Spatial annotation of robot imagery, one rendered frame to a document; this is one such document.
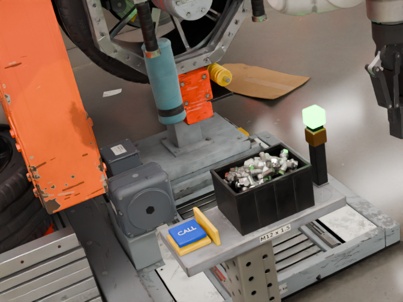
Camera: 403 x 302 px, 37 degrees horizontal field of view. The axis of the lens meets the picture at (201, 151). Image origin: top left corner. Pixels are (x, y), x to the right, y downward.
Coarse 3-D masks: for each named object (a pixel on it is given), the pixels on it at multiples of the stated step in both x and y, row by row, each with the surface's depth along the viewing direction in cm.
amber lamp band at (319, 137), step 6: (306, 132) 143; (312, 132) 141; (318, 132) 141; (324, 132) 142; (306, 138) 144; (312, 138) 141; (318, 138) 142; (324, 138) 142; (312, 144) 142; (318, 144) 142
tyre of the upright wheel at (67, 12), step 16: (64, 0) 178; (80, 0) 180; (64, 16) 182; (80, 16) 182; (80, 32) 184; (80, 48) 187; (96, 48) 188; (96, 64) 192; (112, 64) 192; (128, 80) 198; (144, 80) 199
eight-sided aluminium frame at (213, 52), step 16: (96, 0) 174; (240, 0) 195; (96, 16) 176; (224, 16) 199; (240, 16) 196; (96, 32) 177; (224, 32) 196; (112, 48) 181; (208, 48) 200; (224, 48) 198; (128, 64) 186; (144, 64) 188; (176, 64) 193; (192, 64) 195; (208, 64) 197
